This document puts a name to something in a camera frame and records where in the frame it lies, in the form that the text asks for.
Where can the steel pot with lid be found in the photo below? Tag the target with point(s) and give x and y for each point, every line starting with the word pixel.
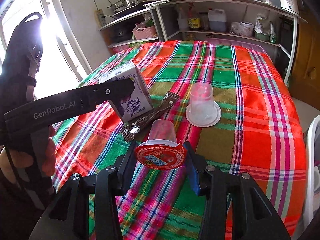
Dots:
pixel 121 5

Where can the wooden door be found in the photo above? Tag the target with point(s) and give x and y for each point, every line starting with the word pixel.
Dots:
pixel 304 82

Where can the plaid tablecloth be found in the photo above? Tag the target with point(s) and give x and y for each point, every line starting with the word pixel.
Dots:
pixel 259 133

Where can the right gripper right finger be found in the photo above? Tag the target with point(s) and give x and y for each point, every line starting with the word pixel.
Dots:
pixel 253 215

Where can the purple milk carton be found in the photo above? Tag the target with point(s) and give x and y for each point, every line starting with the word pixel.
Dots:
pixel 133 104

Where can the white power strip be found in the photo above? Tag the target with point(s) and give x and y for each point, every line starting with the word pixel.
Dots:
pixel 100 17

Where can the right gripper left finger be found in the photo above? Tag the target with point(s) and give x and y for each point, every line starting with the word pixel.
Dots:
pixel 67 216

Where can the clear upturned jelly cup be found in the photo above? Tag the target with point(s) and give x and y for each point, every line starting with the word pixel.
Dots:
pixel 202 111

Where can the white oil jug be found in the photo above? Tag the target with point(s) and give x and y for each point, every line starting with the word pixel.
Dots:
pixel 217 20

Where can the pink plastic lid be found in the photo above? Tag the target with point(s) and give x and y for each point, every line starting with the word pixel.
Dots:
pixel 221 41

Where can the dark soy sauce bottle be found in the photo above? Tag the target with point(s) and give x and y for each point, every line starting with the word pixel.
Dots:
pixel 193 18

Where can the pink plastic basket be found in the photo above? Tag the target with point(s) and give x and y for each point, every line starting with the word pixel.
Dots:
pixel 143 33

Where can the person's left hand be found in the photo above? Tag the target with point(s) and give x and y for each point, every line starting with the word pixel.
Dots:
pixel 23 160

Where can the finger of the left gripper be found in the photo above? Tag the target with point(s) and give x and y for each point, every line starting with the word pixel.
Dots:
pixel 110 90

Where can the white round trash bin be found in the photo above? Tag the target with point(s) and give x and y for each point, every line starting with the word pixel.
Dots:
pixel 311 205

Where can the red lid jelly cup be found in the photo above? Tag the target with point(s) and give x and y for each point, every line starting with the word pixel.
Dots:
pixel 161 151

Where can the white metal shelf rack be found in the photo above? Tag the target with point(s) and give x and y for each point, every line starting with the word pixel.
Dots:
pixel 251 23

